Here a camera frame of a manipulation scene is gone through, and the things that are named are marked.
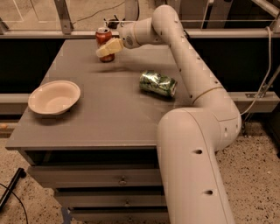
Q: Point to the red coke can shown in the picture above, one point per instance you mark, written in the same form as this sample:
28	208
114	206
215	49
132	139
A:
102	36

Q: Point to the middle grey drawer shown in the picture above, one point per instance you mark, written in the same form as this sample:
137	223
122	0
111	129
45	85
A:
110	199

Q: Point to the grey drawer cabinet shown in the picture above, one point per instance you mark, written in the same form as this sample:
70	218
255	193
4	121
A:
114	123

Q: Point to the black rod on floor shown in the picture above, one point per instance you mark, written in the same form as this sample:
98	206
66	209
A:
20	174

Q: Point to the bottom grey drawer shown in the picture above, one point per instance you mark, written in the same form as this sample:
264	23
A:
146	214

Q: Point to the grey drawer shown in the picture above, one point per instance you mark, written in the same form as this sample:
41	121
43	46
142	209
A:
110	199
74	177
146	214

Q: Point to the green crushed soda can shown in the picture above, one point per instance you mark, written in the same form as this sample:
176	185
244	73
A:
157	83

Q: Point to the white paper bowl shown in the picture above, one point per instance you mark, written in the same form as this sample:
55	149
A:
54	98

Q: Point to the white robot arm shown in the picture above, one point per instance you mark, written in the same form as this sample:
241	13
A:
187	138

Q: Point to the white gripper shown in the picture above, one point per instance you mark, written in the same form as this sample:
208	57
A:
126	35

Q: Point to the metal railing frame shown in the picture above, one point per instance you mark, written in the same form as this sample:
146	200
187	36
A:
78	19

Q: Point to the top grey drawer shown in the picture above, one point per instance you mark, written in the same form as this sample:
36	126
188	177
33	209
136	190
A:
74	177

